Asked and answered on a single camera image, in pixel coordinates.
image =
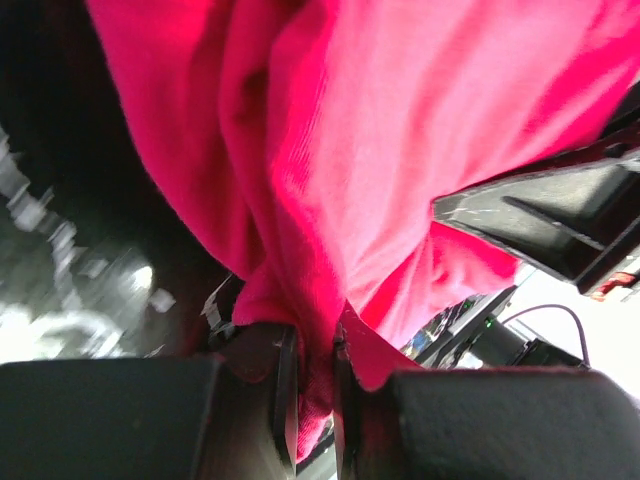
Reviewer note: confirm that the black marble pattern mat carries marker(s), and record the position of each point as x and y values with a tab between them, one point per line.
94	262

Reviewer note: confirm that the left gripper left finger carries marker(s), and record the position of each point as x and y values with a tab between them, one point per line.
252	428

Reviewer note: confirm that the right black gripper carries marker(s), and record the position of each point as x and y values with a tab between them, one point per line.
579	224

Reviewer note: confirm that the red t-shirt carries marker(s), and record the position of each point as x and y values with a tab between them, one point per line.
304	142

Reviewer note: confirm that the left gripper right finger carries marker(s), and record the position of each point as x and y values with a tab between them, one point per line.
380	421

